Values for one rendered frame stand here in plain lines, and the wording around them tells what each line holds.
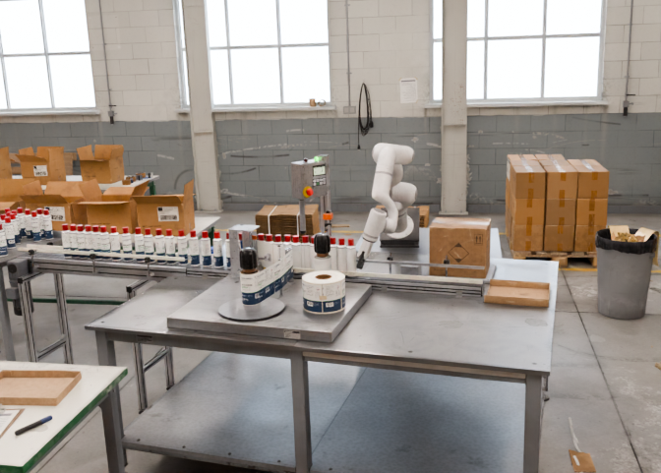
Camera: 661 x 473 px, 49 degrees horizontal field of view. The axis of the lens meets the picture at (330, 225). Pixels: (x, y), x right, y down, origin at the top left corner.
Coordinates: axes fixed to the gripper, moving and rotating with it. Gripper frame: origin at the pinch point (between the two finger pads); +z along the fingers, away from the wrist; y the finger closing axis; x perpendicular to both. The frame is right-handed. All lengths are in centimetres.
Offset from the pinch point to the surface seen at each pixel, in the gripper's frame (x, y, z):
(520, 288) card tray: 80, -11, -18
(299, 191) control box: -44, 0, -25
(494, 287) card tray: 68, -10, -13
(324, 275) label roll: -7.5, 44.5, -5.3
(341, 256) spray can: -10.5, 2.7, -1.6
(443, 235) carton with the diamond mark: 33.6, -18.2, -26.3
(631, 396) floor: 167, -73, 40
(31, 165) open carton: -398, -260, 140
